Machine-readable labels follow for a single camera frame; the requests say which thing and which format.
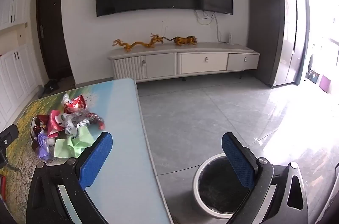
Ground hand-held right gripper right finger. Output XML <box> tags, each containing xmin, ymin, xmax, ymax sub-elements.
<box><xmin>222</xmin><ymin>132</ymin><xmax>310</xmax><ymax>224</ymax></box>

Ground purple box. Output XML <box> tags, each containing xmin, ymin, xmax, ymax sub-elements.
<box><xmin>318</xmin><ymin>75</ymin><xmax>331</xmax><ymax>93</ymax></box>

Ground white upper wall cabinet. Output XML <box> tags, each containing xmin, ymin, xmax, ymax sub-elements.
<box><xmin>0</xmin><ymin>0</ymin><xmax>30</xmax><ymax>30</ymax></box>

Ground clear printed plastic bag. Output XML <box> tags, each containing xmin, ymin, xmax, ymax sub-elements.
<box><xmin>60</xmin><ymin>111</ymin><xmax>90</xmax><ymax>138</ymax></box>

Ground orange tiger figurine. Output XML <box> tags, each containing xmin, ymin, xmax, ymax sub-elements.
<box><xmin>172</xmin><ymin>35</ymin><xmax>199</xmax><ymax>46</ymax></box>

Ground orange dragon figurine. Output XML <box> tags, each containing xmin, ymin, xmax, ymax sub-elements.
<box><xmin>113</xmin><ymin>34</ymin><xmax>163</xmax><ymax>51</ymax></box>

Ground purple plastic wrapper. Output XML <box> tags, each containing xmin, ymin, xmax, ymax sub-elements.
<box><xmin>37</xmin><ymin>132</ymin><xmax>52</xmax><ymax>161</ymax></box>

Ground white lower cabinet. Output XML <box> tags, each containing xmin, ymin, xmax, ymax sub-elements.
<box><xmin>0</xmin><ymin>44</ymin><xmax>40</xmax><ymax>129</ymax></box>

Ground dark brown door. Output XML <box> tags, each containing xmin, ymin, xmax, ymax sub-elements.
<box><xmin>36</xmin><ymin>0</ymin><xmax>74</xmax><ymax>81</ymax></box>

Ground white television cabinet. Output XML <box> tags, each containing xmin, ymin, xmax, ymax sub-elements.
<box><xmin>107</xmin><ymin>42</ymin><xmax>261</xmax><ymax>83</ymax></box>

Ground television cables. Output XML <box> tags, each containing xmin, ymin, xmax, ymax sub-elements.
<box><xmin>194</xmin><ymin>9</ymin><xmax>231</xmax><ymax>43</ymax></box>

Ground white round trash bin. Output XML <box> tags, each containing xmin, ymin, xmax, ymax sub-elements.
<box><xmin>192</xmin><ymin>152</ymin><xmax>256</xmax><ymax>219</ymax></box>

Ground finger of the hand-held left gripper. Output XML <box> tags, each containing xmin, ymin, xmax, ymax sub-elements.
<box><xmin>0</xmin><ymin>124</ymin><xmax>19</xmax><ymax>147</ymax></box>

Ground dark red snack packet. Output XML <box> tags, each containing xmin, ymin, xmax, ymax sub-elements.
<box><xmin>30</xmin><ymin>114</ymin><xmax>51</xmax><ymax>141</ymax></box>

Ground red twisted candy wrapper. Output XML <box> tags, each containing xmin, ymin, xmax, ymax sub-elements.
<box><xmin>84</xmin><ymin>112</ymin><xmax>106</xmax><ymax>130</ymax></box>

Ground dark storage box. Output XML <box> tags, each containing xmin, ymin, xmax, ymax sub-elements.
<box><xmin>307</xmin><ymin>70</ymin><xmax>320</xmax><ymax>85</ymax></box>

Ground green paper sheet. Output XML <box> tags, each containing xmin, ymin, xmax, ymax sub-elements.
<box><xmin>54</xmin><ymin>127</ymin><xmax>98</xmax><ymax>158</ymax></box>

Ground black shoes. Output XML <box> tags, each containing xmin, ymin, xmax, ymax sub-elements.
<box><xmin>42</xmin><ymin>79</ymin><xmax>59</xmax><ymax>94</ymax></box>

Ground grey refrigerator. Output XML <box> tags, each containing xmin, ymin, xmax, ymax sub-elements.
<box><xmin>247</xmin><ymin>0</ymin><xmax>310</xmax><ymax>88</ymax></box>

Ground red flat packet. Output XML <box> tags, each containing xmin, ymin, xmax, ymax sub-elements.
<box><xmin>0</xmin><ymin>174</ymin><xmax>7</xmax><ymax>200</ymax></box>

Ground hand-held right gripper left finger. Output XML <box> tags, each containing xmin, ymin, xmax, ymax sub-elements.
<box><xmin>26</xmin><ymin>132</ymin><xmax>113</xmax><ymax>224</ymax></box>

